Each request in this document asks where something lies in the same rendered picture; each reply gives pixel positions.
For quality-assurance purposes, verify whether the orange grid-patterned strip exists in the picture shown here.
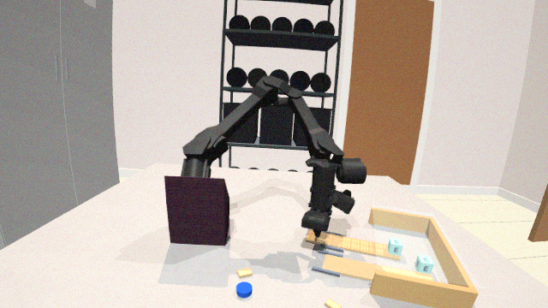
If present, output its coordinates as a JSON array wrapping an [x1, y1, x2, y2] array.
[[306, 229, 375, 256]]

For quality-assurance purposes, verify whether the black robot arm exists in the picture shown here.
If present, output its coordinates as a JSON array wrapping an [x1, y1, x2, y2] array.
[[181, 75, 366, 214]]

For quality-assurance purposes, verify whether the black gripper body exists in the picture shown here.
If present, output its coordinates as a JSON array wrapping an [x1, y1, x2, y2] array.
[[301, 183, 335, 232]]

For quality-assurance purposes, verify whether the blue short cylinder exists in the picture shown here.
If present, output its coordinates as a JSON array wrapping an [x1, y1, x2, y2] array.
[[236, 282, 252, 298]]

